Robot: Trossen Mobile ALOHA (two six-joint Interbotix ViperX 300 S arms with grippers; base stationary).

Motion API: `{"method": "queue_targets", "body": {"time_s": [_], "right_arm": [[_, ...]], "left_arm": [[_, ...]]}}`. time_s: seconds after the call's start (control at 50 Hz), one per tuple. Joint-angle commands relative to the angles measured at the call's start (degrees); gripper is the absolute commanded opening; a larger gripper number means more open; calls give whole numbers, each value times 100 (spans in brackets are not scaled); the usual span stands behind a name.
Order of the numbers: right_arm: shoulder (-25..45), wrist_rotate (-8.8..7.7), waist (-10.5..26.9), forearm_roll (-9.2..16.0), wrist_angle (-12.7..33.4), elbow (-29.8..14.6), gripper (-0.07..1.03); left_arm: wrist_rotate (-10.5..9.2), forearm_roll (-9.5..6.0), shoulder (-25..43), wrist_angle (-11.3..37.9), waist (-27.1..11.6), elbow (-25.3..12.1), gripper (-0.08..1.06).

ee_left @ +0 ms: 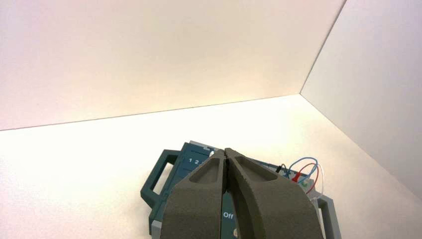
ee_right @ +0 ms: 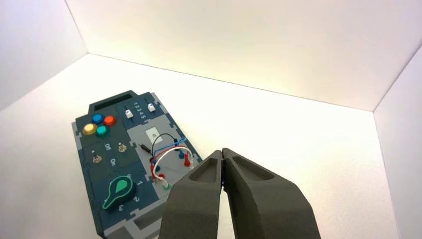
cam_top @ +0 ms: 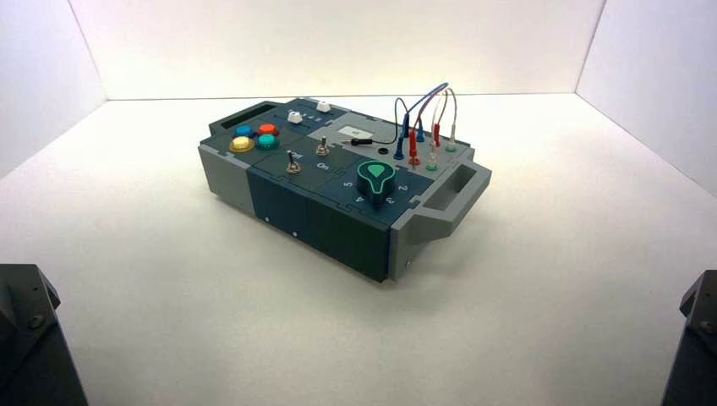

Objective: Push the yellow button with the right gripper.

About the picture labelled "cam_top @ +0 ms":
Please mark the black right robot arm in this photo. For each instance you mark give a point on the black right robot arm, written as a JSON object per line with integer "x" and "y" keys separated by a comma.
{"x": 694, "y": 347}

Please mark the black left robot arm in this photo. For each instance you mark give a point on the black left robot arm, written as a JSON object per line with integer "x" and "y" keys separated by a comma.
{"x": 31, "y": 342}

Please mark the teal push button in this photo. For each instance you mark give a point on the teal push button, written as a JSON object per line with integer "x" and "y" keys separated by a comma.
{"x": 267, "y": 142}

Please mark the orange push button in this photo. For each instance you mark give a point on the orange push button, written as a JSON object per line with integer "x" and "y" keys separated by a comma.
{"x": 268, "y": 129}

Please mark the yellow push button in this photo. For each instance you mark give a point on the yellow push button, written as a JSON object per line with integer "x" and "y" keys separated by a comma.
{"x": 242, "y": 144}

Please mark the blue push button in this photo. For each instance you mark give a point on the blue push button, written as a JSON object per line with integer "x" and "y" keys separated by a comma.
{"x": 243, "y": 131}

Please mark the black and green rotary knob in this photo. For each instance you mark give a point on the black and green rotary knob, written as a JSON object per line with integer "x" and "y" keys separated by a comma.
{"x": 376, "y": 180}

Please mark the grey and teal control box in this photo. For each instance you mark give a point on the grey and teal control box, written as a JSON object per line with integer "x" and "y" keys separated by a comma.
{"x": 313, "y": 218}

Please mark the white label plate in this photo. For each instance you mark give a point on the white label plate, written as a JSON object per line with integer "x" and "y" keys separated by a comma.
{"x": 356, "y": 132}

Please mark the metal toggle switch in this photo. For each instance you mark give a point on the metal toggle switch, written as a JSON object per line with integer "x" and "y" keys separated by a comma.
{"x": 322, "y": 147}
{"x": 291, "y": 163}

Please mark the white rocker switch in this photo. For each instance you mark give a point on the white rocker switch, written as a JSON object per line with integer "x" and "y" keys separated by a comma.
{"x": 294, "y": 117}
{"x": 323, "y": 106}

